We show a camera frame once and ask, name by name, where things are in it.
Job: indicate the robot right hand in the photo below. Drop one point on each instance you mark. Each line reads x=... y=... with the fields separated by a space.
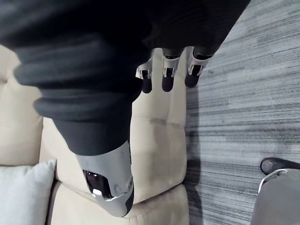
x=82 y=70

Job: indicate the beige leather sofa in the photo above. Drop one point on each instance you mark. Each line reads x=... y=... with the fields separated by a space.
x=157 y=152

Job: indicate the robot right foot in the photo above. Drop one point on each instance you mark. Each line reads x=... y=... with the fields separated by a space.
x=272 y=165

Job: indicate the light grey cushion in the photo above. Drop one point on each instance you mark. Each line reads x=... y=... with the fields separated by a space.
x=23 y=194

